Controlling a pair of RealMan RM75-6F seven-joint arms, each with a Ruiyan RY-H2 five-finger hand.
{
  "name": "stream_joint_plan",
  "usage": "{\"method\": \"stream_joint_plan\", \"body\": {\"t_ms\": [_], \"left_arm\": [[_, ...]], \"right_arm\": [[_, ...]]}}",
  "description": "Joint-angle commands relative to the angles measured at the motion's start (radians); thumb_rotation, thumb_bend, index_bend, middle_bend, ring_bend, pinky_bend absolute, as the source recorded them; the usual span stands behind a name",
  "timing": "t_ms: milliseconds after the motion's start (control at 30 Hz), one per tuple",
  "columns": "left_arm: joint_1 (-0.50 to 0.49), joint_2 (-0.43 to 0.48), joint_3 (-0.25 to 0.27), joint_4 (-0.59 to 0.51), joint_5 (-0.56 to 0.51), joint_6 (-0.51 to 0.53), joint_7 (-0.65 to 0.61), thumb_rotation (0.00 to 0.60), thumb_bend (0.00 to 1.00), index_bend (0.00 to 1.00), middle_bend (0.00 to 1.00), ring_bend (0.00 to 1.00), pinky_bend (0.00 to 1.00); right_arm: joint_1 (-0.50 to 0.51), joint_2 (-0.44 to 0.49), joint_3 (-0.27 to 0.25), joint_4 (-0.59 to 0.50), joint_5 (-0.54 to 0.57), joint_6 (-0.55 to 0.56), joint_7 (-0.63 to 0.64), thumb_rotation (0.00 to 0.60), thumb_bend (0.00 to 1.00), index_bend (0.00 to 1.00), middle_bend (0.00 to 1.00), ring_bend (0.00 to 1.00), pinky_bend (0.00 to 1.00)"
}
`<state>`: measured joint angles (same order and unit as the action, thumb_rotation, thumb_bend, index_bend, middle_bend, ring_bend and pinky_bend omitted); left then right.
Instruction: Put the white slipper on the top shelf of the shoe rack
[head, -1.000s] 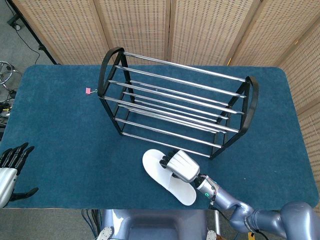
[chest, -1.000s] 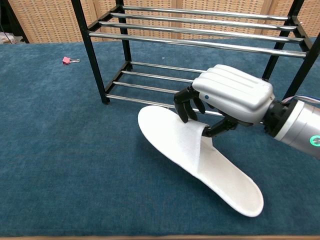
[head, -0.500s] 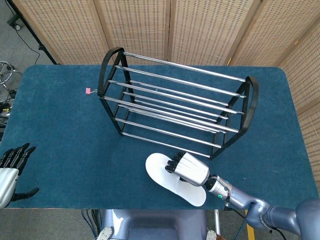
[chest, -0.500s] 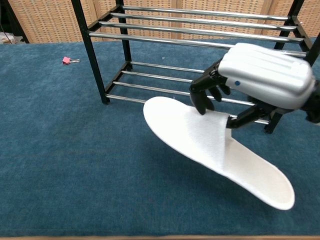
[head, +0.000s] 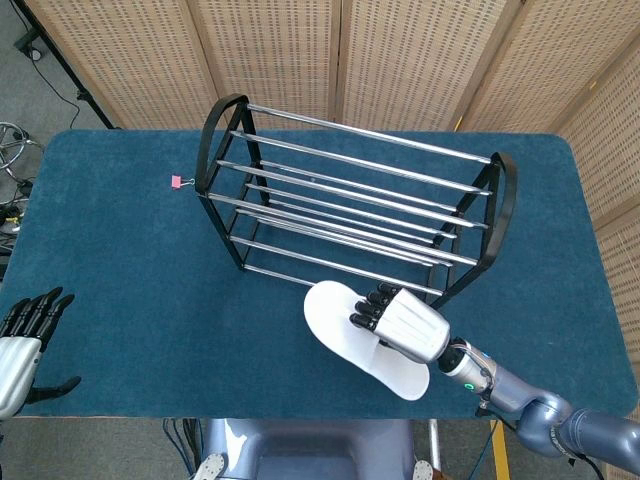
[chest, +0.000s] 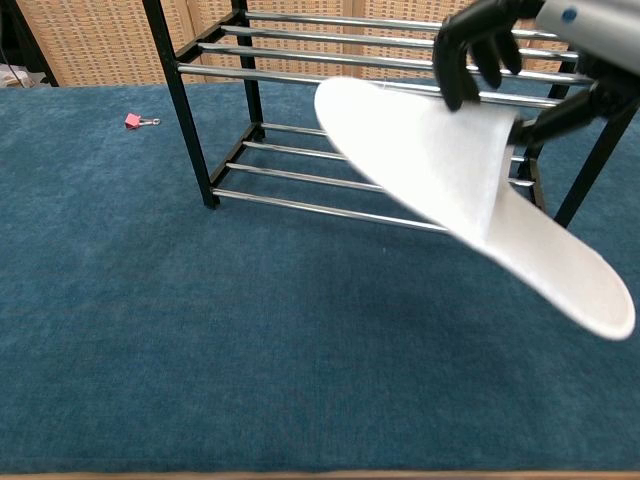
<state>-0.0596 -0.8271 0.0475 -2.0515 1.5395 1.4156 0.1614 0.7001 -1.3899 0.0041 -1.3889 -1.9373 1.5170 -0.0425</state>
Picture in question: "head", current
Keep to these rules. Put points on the white slipper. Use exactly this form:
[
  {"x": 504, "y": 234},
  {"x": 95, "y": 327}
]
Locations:
[{"x": 330, "y": 310}]

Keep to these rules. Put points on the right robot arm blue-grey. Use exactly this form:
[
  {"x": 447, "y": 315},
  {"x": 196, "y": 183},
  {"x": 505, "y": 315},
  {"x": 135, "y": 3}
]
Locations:
[{"x": 540, "y": 405}]

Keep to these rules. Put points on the black shoe rack chrome bars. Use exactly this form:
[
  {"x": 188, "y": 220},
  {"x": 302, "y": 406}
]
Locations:
[{"x": 350, "y": 230}]

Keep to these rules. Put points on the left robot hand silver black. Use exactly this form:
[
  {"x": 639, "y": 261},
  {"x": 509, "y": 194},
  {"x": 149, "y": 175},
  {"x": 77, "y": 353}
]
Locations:
[{"x": 15, "y": 355}]

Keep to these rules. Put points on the blue-grey robot torso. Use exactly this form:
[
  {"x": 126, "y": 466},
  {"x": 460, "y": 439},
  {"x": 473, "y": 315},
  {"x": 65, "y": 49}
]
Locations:
[{"x": 310, "y": 450}]

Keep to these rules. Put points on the chrome chair base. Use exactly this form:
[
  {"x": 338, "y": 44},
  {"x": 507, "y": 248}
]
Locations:
[{"x": 12, "y": 145}]

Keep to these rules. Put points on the pink binder clip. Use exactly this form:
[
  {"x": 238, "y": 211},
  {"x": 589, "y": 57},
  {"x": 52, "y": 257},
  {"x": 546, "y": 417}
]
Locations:
[{"x": 176, "y": 182}]

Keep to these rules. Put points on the black stand leg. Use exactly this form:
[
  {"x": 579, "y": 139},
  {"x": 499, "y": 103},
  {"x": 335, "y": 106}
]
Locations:
[{"x": 70, "y": 75}]

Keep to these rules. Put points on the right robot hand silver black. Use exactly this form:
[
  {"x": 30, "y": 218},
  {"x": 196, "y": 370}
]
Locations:
[{"x": 415, "y": 325}]

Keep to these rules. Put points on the woven wicker folding screen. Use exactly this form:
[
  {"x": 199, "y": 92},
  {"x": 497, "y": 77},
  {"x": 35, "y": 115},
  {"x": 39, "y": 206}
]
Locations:
[{"x": 400, "y": 60}]

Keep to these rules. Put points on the blue carpet table mat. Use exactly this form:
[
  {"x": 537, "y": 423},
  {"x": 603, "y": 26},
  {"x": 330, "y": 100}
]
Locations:
[{"x": 150, "y": 280}]

